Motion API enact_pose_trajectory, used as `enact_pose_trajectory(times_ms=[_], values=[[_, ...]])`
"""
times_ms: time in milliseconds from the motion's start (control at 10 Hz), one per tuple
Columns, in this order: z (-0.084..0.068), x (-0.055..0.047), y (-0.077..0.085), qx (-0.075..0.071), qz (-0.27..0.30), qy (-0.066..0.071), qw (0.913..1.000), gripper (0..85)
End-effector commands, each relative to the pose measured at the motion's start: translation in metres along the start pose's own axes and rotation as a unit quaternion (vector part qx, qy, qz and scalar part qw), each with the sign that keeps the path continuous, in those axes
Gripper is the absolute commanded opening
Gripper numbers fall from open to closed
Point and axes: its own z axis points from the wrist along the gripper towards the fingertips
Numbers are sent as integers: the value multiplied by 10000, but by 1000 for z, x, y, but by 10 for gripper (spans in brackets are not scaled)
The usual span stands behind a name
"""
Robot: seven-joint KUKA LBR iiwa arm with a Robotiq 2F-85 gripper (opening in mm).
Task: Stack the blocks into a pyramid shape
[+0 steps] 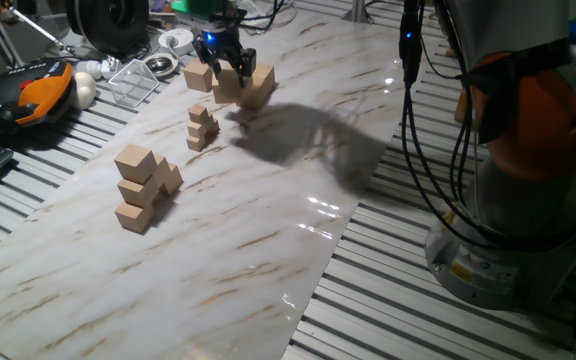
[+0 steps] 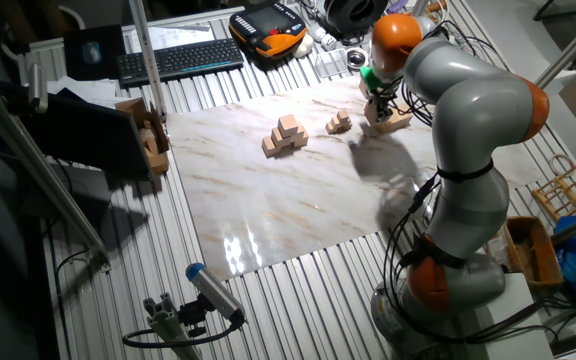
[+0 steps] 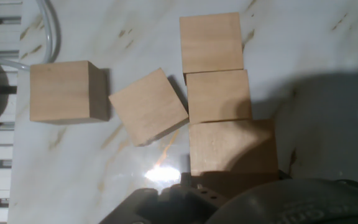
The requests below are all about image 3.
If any marble pattern table mat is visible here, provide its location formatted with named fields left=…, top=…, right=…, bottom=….
left=7, top=0, right=358, bottom=224

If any grey power cable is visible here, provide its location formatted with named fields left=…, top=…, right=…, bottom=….
left=0, top=0, right=60, bottom=72

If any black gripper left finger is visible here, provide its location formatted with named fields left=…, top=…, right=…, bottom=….
left=99, top=172, right=226, bottom=224

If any large wooden cube block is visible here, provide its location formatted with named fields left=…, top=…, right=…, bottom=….
left=29, top=60, right=111, bottom=125
left=186, top=69, right=253, bottom=124
left=109, top=67, right=190, bottom=147
left=179, top=12, right=244, bottom=75
left=188, top=119, right=280, bottom=200

